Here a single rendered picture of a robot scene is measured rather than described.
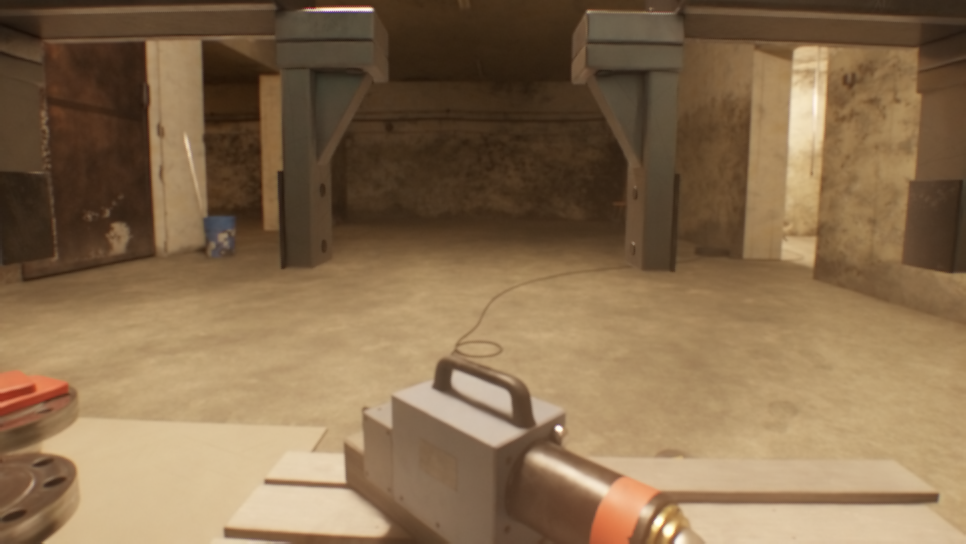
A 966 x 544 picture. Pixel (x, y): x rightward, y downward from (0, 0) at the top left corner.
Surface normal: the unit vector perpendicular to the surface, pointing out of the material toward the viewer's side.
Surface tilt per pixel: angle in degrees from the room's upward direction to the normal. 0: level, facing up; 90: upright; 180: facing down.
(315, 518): 0
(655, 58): 90
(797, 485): 0
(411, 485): 90
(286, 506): 0
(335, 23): 90
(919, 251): 90
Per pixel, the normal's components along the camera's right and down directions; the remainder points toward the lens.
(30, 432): 0.92, 0.05
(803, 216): -0.05, 0.11
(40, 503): 0.01, -0.99
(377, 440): -0.71, 0.07
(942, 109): -1.00, -0.01
